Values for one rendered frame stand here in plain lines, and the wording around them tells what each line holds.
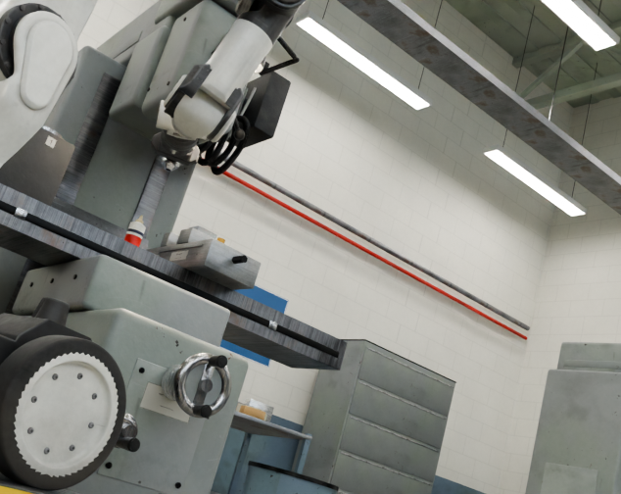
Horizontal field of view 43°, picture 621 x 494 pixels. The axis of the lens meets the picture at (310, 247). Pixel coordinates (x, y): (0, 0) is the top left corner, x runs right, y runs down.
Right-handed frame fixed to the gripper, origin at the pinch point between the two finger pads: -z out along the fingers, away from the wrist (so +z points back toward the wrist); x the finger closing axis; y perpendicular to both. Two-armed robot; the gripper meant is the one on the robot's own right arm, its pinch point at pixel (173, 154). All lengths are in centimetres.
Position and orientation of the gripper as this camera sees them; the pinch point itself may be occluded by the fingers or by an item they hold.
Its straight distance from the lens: 211.0
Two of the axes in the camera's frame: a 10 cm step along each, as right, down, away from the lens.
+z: 2.8, -2.4, -9.3
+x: -9.2, -3.4, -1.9
